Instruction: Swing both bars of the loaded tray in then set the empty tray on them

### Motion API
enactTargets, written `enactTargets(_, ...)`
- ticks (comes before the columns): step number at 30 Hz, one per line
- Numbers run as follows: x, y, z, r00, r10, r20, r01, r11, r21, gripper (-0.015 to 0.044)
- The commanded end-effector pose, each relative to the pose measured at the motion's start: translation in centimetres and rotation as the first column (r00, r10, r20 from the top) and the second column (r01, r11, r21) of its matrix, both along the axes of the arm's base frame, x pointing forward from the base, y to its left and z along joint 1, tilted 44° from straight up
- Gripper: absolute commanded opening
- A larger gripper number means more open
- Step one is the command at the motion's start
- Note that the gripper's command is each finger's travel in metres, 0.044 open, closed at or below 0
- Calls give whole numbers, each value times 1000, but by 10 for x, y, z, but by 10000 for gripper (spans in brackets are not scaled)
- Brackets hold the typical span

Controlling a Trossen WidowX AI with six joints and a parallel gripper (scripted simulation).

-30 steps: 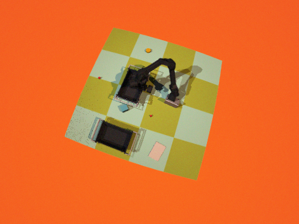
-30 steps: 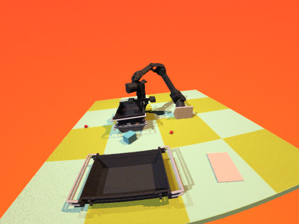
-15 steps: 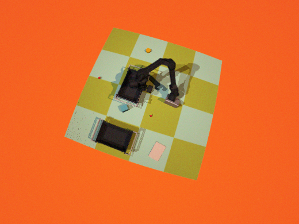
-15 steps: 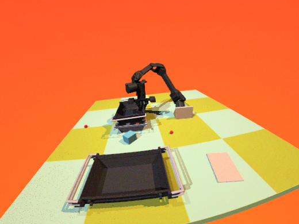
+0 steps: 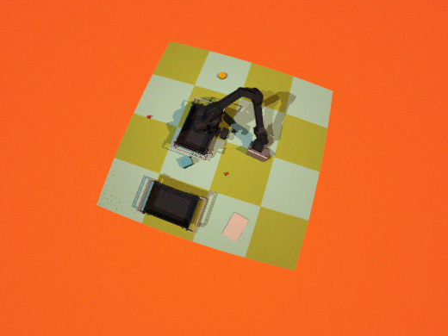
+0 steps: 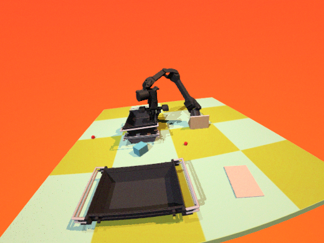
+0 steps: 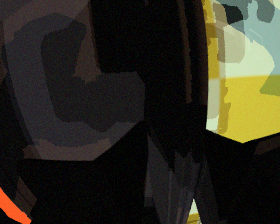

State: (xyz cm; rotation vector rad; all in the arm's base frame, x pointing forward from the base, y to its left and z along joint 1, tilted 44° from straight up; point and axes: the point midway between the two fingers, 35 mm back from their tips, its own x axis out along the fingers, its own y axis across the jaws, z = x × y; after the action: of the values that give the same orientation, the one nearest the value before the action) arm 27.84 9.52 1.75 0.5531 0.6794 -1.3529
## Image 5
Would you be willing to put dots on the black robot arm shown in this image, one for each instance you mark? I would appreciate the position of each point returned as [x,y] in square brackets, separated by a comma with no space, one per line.
[211,115]

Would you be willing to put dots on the pink flat rectangular panel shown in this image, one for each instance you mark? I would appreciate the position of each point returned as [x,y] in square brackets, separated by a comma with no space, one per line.
[235,227]

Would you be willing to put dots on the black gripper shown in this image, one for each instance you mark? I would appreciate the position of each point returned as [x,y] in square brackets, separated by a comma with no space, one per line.
[216,131]

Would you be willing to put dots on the small teal block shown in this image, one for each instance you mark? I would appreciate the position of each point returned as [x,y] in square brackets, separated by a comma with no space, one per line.
[186,162]

